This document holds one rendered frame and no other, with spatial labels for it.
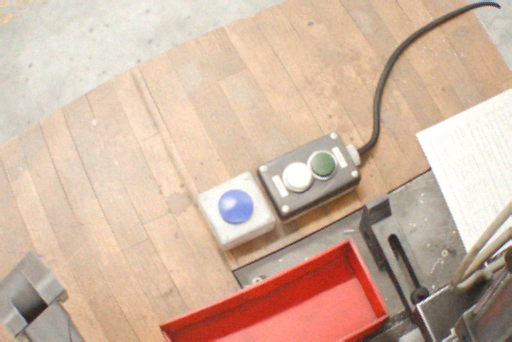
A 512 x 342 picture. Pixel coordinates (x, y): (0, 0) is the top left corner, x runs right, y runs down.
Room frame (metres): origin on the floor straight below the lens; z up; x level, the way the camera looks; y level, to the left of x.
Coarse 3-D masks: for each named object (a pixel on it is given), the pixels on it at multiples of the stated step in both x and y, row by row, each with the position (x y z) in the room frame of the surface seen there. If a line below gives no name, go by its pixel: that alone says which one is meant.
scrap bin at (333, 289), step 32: (320, 256) 0.42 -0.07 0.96; (352, 256) 0.43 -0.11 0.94; (256, 288) 0.39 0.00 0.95; (288, 288) 0.40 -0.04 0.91; (320, 288) 0.40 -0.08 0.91; (352, 288) 0.40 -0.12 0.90; (192, 320) 0.35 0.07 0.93; (224, 320) 0.35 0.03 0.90; (256, 320) 0.36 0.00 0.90; (288, 320) 0.36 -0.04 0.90; (320, 320) 0.35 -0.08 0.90; (352, 320) 0.35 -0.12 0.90; (384, 320) 0.34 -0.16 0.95
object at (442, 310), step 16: (448, 288) 0.32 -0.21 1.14; (480, 288) 0.32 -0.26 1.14; (432, 304) 0.30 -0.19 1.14; (448, 304) 0.30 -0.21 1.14; (464, 304) 0.30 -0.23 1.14; (416, 320) 0.29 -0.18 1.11; (432, 320) 0.28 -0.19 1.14; (448, 320) 0.28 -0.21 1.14; (432, 336) 0.26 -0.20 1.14; (448, 336) 0.25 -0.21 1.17
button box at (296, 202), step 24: (432, 24) 0.77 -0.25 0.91; (384, 72) 0.68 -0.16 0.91; (312, 144) 0.57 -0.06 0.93; (336, 144) 0.57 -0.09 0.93; (264, 168) 0.54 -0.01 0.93; (288, 168) 0.54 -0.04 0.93; (336, 168) 0.54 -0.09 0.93; (264, 192) 0.52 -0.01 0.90; (288, 192) 0.51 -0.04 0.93; (312, 192) 0.51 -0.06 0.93; (336, 192) 0.51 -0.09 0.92; (288, 216) 0.48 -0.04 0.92
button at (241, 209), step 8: (232, 192) 0.51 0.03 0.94; (240, 192) 0.51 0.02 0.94; (224, 200) 0.50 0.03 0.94; (232, 200) 0.50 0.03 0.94; (240, 200) 0.50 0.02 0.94; (248, 200) 0.50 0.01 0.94; (224, 208) 0.49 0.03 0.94; (232, 208) 0.49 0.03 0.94; (240, 208) 0.49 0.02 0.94; (248, 208) 0.49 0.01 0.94; (224, 216) 0.48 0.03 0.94; (232, 216) 0.48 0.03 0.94; (240, 216) 0.48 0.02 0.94; (248, 216) 0.48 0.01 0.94
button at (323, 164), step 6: (318, 156) 0.55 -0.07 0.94; (324, 156) 0.55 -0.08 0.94; (330, 156) 0.55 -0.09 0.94; (312, 162) 0.54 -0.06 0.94; (318, 162) 0.54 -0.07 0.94; (324, 162) 0.54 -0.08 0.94; (330, 162) 0.54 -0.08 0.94; (312, 168) 0.54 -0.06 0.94; (318, 168) 0.54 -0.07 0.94; (324, 168) 0.54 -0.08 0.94; (330, 168) 0.54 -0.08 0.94; (318, 174) 0.53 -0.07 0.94; (324, 174) 0.53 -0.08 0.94; (330, 174) 0.53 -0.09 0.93
